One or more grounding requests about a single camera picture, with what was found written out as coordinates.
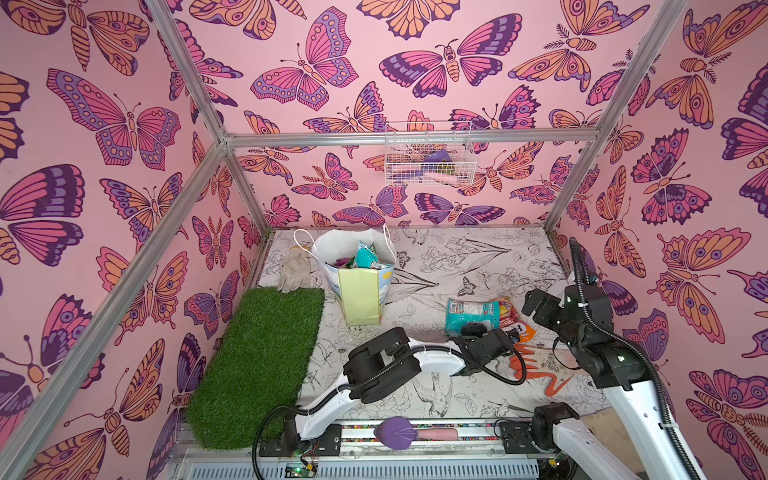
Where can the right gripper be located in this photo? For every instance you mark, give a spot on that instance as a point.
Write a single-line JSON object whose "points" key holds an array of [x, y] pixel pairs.
{"points": [[545, 306]]}

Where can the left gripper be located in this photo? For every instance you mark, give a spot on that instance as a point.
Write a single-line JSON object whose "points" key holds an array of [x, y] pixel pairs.
{"points": [[473, 333]]}

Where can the small teal mint bag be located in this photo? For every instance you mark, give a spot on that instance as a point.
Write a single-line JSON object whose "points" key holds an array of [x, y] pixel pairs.
{"points": [[461, 313]]}

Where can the orange Fox's fruits bag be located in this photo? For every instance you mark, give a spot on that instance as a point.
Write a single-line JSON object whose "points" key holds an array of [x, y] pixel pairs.
{"points": [[510, 320]]}

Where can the teal mint candy bag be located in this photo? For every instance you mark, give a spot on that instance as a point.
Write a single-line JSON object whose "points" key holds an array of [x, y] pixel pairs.
{"points": [[366, 257]]}

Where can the white paper bag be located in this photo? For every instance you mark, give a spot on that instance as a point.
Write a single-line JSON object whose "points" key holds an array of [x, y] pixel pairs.
{"points": [[362, 292]]}

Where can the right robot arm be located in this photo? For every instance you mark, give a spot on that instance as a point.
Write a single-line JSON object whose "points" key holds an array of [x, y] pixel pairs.
{"points": [[635, 391]]}

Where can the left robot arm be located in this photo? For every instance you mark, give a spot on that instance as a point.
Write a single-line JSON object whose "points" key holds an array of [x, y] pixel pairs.
{"points": [[383, 365]]}

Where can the red coated garden glove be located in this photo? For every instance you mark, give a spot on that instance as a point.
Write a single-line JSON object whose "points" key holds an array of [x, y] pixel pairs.
{"points": [[541, 364]]}

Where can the purple tool in basket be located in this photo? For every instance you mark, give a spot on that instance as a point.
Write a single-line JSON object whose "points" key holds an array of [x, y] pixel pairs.
{"points": [[439, 156]]}

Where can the grey work glove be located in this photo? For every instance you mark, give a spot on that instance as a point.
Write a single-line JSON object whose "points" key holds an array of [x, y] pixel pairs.
{"points": [[295, 271]]}

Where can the green artificial grass mat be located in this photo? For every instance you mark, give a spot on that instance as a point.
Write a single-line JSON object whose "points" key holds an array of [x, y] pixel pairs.
{"points": [[261, 364]]}

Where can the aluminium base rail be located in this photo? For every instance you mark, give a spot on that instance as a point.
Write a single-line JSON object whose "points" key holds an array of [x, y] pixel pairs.
{"points": [[484, 449]]}

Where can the purple trowel pink handle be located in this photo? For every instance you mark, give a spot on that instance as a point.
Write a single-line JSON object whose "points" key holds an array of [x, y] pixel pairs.
{"points": [[398, 434]]}

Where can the white wire basket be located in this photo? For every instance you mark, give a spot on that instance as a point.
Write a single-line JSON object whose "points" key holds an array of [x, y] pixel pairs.
{"points": [[405, 151]]}

